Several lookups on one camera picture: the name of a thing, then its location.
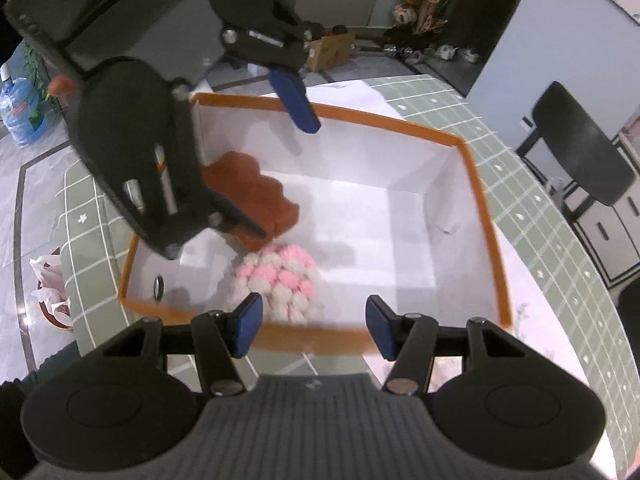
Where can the row of shoes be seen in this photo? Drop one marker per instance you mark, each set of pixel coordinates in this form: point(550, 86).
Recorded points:
point(445, 52)

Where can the black chair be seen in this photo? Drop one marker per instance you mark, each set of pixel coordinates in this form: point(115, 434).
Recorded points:
point(580, 145)

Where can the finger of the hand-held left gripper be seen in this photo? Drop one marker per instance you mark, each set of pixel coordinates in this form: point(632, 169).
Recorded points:
point(295, 100)
point(180, 200)

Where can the white cabinet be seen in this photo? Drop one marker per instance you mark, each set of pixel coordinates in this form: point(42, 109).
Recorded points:
point(610, 240)

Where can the green plant leaves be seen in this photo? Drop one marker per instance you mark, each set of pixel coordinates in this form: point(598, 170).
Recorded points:
point(37, 75)

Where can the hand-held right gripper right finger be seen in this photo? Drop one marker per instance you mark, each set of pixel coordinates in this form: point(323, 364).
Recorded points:
point(380, 332)

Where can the white plastic bag on basket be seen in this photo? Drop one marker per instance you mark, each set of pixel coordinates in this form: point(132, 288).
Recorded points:
point(50, 280)

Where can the cardboard box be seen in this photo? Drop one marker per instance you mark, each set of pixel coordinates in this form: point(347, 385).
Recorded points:
point(330, 52)

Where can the orange-rimmed white box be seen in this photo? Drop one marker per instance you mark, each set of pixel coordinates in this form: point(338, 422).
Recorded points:
point(380, 220)

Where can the pink and white pompom ball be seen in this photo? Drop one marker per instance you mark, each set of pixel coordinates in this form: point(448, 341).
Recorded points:
point(280, 280)

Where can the rust brown plush cloth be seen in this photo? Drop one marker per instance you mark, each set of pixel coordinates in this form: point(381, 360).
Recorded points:
point(250, 190)

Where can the blue water bottle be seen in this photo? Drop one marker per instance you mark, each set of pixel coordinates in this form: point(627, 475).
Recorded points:
point(20, 110)

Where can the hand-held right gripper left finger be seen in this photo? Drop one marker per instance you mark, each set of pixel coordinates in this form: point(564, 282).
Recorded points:
point(247, 327)

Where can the person's dark clothing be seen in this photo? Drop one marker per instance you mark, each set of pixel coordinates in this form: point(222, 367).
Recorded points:
point(30, 370)

